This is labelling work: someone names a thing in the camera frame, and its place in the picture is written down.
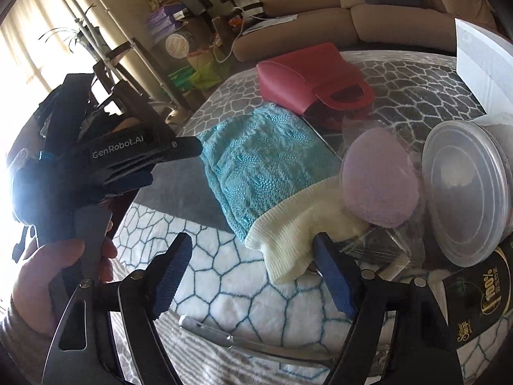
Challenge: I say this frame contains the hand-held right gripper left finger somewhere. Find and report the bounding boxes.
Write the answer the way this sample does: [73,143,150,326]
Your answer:
[42,233,193,385]

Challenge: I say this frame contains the beige sofa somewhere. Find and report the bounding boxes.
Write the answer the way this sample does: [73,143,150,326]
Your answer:
[232,0,498,63]

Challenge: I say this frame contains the green boxes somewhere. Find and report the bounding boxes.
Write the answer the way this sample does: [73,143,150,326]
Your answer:
[168,54,223,91]

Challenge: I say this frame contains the plastic wrapped dark box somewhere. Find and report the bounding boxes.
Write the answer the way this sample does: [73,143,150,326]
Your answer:
[337,225,425,275]

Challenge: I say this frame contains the black box gold print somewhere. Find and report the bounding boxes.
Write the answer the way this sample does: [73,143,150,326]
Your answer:
[443,236,513,378]

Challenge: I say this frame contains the round white tin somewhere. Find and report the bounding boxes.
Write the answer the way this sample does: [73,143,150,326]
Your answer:
[165,32,191,59]

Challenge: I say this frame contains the white cardboard box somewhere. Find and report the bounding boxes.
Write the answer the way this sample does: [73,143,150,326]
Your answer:
[455,18,513,115]

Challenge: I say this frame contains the person's left hand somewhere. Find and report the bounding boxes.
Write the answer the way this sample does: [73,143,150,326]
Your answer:
[11,236,119,329]

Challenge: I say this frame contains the clear plastic tub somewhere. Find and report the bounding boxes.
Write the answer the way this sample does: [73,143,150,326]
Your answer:
[422,119,513,267]

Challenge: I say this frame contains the red handbag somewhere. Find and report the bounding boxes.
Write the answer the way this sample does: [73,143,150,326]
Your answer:
[256,42,375,119]

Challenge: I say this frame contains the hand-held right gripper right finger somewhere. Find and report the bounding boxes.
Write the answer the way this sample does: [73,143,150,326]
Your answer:
[313,235,466,385]

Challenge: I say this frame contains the stack of purple boxes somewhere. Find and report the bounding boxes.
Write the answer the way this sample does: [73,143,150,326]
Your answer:
[146,6,189,35]

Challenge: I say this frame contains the white papers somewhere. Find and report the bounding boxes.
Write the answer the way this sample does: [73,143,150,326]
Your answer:
[244,14,299,35]

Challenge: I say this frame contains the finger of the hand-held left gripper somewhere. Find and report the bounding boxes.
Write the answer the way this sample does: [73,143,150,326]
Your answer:
[146,136,204,165]
[100,170,155,199]

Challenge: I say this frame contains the pink round pad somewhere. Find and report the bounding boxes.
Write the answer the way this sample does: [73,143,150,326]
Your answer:
[340,127,419,227]

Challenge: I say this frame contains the person's left forearm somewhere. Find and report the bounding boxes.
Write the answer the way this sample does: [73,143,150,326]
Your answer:
[0,297,53,373]

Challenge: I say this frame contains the dark wooden chair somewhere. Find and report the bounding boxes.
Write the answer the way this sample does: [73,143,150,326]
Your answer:
[92,38,181,115]

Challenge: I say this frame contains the teal knitted cloth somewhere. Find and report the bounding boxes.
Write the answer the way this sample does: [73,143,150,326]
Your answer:
[198,102,341,243]

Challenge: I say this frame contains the cream knitted cloth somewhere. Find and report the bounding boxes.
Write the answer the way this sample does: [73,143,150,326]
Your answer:
[244,176,369,285]

